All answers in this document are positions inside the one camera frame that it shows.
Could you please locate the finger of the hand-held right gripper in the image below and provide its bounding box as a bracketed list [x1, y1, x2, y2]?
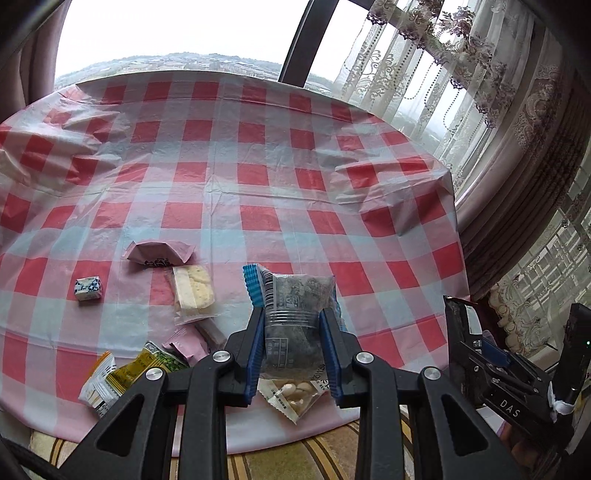
[480, 339, 514, 370]
[450, 337, 509, 407]

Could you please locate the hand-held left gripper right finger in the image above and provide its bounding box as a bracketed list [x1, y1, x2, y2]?
[318, 307, 525, 480]

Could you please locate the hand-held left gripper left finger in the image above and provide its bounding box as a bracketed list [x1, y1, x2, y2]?
[60, 305, 266, 480]

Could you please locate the grey packet with blue edge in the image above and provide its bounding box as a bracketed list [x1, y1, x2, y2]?
[243, 263, 347, 379]

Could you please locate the small plain pink packet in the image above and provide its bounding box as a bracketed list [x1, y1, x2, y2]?
[161, 325, 213, 363]

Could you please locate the clear nut packet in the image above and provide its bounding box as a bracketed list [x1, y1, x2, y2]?
[257, 376, 333, 425]

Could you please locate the short lace curtain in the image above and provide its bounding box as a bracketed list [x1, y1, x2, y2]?
[489, 208, 591, 361]

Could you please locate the clear pale cake packet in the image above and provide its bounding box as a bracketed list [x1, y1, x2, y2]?
[166, 264, 222, 324]

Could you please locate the striped towel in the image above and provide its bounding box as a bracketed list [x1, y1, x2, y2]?
[28, 411, 416, 480]

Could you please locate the yellow green snack packet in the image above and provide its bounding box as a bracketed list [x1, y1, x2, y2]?
[107, 342, 188, 398]

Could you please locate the pink packet with dark print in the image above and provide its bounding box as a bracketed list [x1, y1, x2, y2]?
[122, 240, 195, 270]

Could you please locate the red checked plastic tablecloth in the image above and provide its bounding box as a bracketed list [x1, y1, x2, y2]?
[0, 69, 472, 457]

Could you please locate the white orange snack packet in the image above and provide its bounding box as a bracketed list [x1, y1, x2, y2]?
[78, 351, 125, 418]

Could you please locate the mauve patterned curtain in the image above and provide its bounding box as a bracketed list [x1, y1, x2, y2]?
[455, 28, 591, 301]

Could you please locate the small blue white packet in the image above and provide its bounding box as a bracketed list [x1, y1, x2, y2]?
[74, 275, 103, 302]

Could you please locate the white lace curtain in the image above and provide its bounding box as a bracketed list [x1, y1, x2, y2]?
[332, 0, 555, 185]

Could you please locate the dark window frame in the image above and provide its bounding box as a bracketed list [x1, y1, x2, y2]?
[277, 0, 345, 88]

